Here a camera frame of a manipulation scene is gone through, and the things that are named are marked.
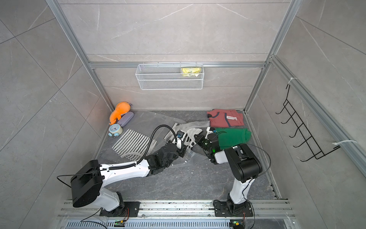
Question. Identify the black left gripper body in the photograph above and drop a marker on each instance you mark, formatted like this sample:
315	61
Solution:
181	151

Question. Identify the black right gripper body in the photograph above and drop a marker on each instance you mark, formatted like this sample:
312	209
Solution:
204	143

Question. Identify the green ribbed garment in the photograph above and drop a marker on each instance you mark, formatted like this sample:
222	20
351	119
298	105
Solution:
230	137

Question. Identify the striped tank top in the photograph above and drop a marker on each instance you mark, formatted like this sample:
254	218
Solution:
191	129

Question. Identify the red garment with dark trim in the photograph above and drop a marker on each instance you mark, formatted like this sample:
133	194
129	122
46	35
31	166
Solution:
225	118

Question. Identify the clear plastic vacuum bag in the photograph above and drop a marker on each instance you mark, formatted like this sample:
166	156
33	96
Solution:
144	122

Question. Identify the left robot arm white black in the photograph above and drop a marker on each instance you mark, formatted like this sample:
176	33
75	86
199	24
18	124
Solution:
88	184

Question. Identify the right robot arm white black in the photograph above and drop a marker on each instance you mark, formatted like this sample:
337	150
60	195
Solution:
245	167

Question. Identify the large striped white garment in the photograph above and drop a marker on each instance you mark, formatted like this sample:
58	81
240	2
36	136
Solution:
131	145

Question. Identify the purple fabric glasses case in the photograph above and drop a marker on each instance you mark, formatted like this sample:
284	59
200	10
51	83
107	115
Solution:
125	119

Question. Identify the blue cream alarm clock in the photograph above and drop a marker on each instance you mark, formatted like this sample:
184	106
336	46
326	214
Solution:
115	130

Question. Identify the orange plush toy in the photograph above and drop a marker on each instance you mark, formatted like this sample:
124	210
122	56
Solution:
121	109

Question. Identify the yellow item in basket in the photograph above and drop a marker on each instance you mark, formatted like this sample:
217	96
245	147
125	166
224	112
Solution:
191	71

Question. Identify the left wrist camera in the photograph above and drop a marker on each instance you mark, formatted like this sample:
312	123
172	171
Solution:
181	135

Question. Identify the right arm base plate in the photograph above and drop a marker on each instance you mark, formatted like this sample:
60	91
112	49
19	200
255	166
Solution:
228	208

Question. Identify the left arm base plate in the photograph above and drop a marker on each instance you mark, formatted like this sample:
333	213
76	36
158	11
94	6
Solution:
125	209

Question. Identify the white wire mesh basket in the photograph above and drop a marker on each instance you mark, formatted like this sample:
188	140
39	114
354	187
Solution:
167	77

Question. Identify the aluminium mounting rail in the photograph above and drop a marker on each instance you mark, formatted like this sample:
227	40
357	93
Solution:
183	209

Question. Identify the black wire hook rack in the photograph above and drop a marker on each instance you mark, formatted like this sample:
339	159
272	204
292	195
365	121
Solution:
302	130

